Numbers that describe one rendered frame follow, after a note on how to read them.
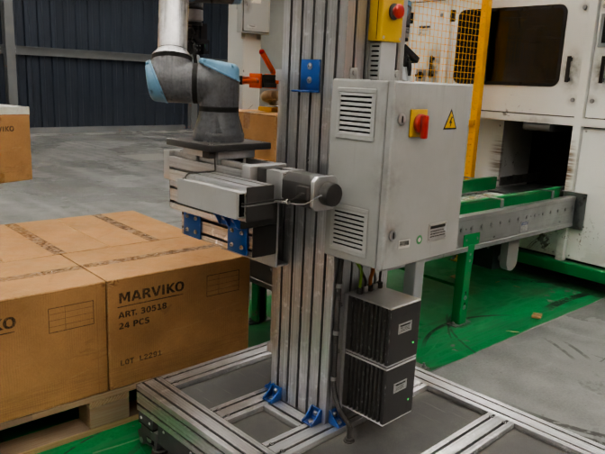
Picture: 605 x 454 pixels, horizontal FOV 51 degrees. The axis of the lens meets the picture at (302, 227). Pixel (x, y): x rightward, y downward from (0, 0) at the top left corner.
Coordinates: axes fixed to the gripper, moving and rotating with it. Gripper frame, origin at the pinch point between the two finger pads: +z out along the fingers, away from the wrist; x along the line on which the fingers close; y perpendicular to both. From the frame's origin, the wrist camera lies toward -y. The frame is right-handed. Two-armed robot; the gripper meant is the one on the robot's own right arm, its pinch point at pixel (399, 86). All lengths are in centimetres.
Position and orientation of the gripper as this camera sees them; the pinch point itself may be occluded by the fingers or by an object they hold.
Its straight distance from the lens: 287.0
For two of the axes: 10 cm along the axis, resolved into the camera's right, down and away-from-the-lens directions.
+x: 6.3, 2.0, -7.5
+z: -0.4, 9.7, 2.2
